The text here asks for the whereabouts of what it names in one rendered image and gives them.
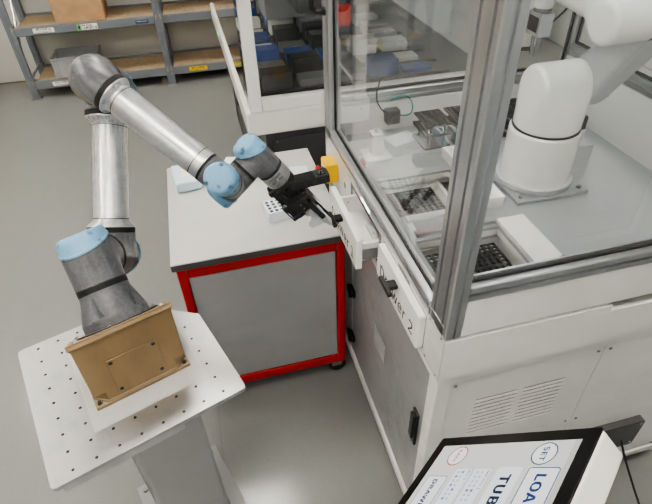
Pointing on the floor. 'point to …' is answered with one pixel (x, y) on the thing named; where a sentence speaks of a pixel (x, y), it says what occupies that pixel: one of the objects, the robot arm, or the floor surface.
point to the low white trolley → (261, 278)
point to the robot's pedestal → (189, 441)
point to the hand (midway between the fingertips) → (329, 216)
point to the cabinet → (495, 386)
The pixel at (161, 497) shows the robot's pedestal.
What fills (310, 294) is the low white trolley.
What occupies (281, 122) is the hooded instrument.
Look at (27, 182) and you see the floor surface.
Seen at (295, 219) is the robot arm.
